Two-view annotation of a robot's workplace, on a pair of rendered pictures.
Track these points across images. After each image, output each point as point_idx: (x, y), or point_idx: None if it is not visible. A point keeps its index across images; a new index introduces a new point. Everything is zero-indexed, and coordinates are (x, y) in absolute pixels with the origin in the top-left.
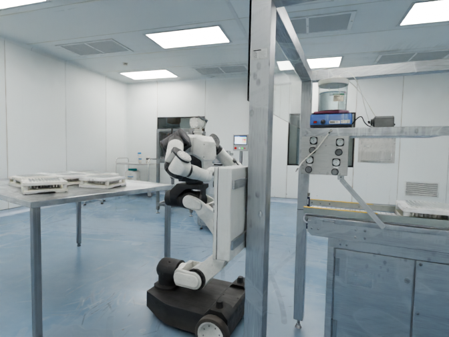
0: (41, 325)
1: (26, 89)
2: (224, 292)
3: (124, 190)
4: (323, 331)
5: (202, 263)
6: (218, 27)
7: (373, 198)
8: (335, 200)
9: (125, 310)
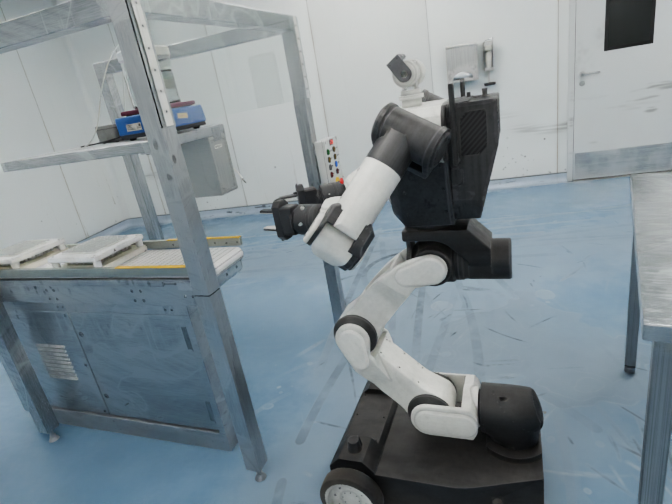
0: (625, 350)
1: None
2: (384, 422)
3: (643, 229)
4: (223, 475)
5: (419, 363)
6: None
7: None
8: (159, 266)
9: (590, 450)
